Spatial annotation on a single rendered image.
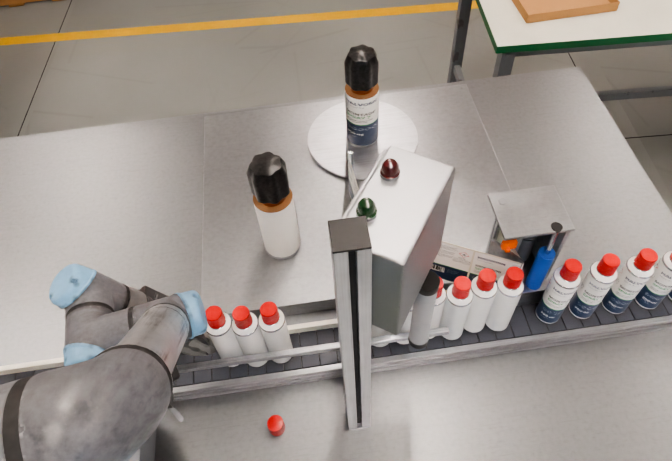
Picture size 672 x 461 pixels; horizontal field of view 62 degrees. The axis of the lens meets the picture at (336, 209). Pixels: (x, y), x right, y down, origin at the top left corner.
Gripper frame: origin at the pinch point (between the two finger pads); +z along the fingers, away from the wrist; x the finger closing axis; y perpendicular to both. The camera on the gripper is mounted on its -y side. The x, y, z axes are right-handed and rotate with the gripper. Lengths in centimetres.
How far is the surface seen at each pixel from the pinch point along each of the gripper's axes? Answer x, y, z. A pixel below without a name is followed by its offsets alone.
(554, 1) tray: -101, 126, 74
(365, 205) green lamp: -55, -10, -33
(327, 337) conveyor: -18.4, 2.3, 17.0
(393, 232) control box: -56, -13, -30
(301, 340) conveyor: -13.5, 2.5, 14.1
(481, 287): -54, 0, 17
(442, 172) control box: -63, -5, -26
